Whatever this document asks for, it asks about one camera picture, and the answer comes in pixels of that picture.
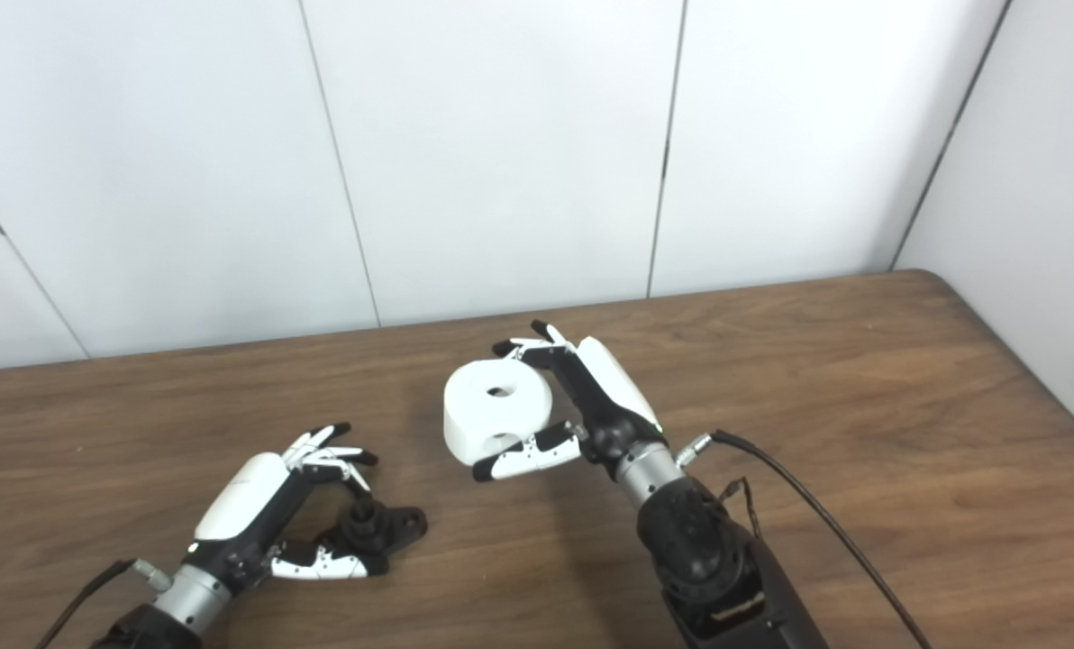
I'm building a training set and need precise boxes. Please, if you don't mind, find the round white piece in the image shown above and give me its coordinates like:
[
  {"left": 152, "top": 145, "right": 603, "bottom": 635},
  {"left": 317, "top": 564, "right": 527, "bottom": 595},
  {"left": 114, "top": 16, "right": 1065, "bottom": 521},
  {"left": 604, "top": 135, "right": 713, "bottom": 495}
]
[{"left": 443, "top": 359, "right": 554, "bottom": 467}]

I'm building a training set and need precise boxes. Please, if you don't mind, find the thin black wire loop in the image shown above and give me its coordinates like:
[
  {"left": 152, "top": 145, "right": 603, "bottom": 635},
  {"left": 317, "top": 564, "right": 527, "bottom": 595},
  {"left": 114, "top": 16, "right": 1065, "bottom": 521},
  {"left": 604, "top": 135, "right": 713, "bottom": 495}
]
[{"left": 717, "top": 478, "right": 763, "bottom": 542}]

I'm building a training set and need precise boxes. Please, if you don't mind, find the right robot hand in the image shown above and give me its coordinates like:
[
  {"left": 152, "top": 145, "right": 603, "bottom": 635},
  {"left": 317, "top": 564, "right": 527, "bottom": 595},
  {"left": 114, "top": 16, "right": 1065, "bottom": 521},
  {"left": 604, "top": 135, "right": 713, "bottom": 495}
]
[{"left": 472, "top": 320, "right": 669, "bottom": 483}]

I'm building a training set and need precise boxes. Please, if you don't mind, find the black flanged holder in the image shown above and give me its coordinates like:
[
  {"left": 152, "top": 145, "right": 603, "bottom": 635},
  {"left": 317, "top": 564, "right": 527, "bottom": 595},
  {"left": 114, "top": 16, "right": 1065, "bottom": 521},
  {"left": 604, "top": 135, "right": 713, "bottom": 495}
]
[{"left": 321, "top": 498, "right": 429, "bottom": 571}]

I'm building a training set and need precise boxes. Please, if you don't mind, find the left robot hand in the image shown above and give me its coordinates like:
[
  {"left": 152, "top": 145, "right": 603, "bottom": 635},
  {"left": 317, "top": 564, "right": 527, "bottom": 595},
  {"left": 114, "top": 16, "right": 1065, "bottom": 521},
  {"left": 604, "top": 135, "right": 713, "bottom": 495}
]
[{"left": 181, "top": 422, "right": 392, "bottom": 596}]

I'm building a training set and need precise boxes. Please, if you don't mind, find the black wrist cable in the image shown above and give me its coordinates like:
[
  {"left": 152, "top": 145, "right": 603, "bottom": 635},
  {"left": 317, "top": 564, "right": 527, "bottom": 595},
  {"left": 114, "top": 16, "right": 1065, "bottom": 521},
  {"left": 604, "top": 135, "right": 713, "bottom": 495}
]
[
  {"left": 32, "top": 559, "right": 173, "bottom": 649},
  {"left": 677, "top": 430, "right": 934, "bottom": 649}
]

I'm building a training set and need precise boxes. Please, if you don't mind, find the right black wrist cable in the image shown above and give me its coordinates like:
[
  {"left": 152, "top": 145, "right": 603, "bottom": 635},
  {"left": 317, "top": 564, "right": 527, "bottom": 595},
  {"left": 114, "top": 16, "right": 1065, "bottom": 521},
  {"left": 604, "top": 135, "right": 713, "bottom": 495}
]
[{"left": 677, "top": 430, "right": 934, "bottom": 649}]

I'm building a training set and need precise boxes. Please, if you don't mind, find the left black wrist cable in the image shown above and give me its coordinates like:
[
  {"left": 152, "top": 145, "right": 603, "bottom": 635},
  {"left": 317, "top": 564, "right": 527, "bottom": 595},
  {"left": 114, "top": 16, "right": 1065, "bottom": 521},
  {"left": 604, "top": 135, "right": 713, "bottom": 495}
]
[{"left": 32, "top": 559, "right": 173, "bottom": 649}]

